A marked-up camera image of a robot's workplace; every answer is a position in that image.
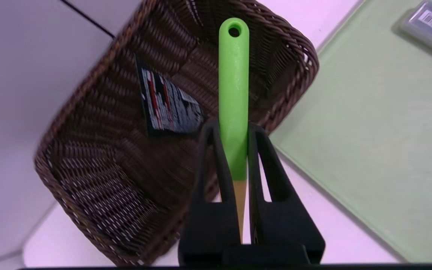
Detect light green plastic tray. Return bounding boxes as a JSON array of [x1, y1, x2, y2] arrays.
[[270, 0, 432, 264]]

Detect grey translucent slim plastic case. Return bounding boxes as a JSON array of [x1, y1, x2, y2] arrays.
[[399, 0, 432, 63]]

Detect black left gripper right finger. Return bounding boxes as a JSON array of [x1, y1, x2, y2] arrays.
[[247, 122, 326, 264]]

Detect green handled yellow pasta spoon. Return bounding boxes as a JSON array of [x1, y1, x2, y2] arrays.
[[218, 17, 251, 244]]

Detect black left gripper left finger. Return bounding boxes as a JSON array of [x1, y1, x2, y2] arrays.
[[178, 118, 241, 264]]

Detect black cosmetic tube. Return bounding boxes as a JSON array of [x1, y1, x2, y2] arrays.
[[135, 56, 206, 138]]

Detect dark brown wicker basket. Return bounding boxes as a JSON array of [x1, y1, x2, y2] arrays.
[[34, 0, 320, 267]]

